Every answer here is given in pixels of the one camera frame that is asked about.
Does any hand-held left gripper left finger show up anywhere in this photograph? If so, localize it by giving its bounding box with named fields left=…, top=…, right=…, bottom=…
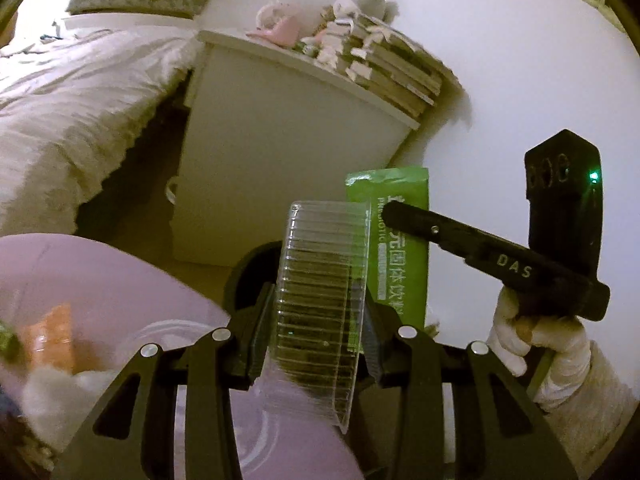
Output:
left=50, top=282, right=281, bottom=480

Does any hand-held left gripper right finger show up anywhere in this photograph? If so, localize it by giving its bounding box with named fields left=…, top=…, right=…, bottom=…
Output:
left=362, top=297, right=581, bottom=480

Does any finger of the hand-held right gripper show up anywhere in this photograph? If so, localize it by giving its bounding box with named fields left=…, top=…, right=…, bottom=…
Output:
left=382, top=204, right=483, bottom=261

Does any green drink packet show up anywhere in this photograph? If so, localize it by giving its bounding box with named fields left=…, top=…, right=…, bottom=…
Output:
left=345, top=166, right=431, bottom=333

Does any clear ribbed plastic container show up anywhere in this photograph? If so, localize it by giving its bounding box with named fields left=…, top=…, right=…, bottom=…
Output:
left=262, top=200, right=373, bottom=433

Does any person's right forearm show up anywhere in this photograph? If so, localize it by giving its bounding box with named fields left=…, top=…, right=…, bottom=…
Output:
left=537, top=342, right=632, bottom=478

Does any person's right hand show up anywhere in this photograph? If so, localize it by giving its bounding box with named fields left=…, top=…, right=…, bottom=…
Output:
left=487, top=289, right=593, bottom=413

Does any stack of books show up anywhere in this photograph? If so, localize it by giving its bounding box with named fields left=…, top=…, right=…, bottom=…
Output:
left=300, top=14, right=462, bottom=120

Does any pink round table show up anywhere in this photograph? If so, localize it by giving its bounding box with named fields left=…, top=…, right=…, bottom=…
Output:
left=0, top=234, right=367, bottom=480

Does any white nightstand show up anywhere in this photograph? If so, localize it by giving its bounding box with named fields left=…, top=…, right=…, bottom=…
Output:
left=170, top=29, right=422, bottom=267

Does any white crumpled tissue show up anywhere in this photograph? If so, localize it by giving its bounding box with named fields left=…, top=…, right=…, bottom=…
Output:
left=22, top=364, right=122, bottom=442

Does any orange wrapper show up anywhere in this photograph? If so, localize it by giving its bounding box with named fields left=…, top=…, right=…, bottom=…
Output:
left=22, top=304, right=77, bottom=377

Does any grey white plush toy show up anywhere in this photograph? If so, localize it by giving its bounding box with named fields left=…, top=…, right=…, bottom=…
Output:
left=331, top=0, right=397, bottom=25

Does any small green wrapper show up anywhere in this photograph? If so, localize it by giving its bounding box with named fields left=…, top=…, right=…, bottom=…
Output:
left=0, top=324, right=22, bottom=362

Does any pink plush toy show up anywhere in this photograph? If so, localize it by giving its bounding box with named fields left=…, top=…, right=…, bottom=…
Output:
left=245, top=1, right=312, bottom=49

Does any bed with white blanket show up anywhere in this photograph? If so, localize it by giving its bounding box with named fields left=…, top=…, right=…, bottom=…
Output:
left=0, top=14, right=203, bottom=237

